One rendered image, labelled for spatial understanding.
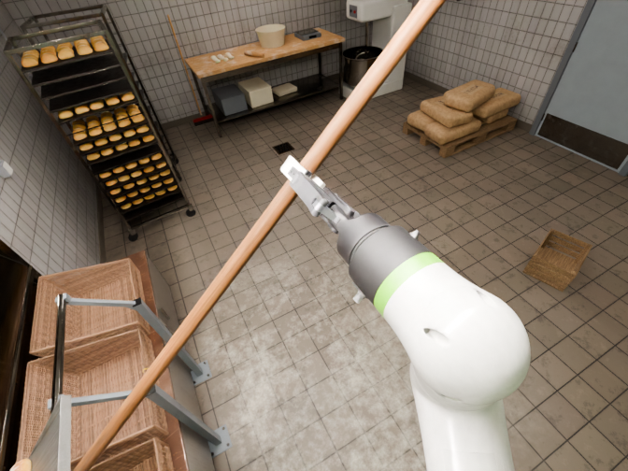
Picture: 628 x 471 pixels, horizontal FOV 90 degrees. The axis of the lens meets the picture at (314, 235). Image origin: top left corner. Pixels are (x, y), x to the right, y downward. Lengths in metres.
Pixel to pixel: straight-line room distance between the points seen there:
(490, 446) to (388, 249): 0.23
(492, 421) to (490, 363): 0.14
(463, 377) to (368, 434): 2.02
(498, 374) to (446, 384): 0.04
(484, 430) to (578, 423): 2.29
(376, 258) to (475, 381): 0.15
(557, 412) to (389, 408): 1.02
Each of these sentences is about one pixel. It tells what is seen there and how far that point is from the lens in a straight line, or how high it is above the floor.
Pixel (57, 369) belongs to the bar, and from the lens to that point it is 1.56.
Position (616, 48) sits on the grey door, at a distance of 4.60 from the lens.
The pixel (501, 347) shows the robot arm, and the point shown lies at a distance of 0.32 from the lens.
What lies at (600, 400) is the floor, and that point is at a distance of 2.85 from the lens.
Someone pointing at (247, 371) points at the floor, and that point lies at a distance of 2.51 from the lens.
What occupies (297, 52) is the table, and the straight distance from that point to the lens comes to 5.13.
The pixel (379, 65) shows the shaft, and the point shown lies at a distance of 0.55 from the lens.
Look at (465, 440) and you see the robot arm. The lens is 0.43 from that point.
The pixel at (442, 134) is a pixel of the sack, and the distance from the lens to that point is 4.22.
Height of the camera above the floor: 2.27
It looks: 46 degrees down
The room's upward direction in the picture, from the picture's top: 7 degrees counter-clockwise
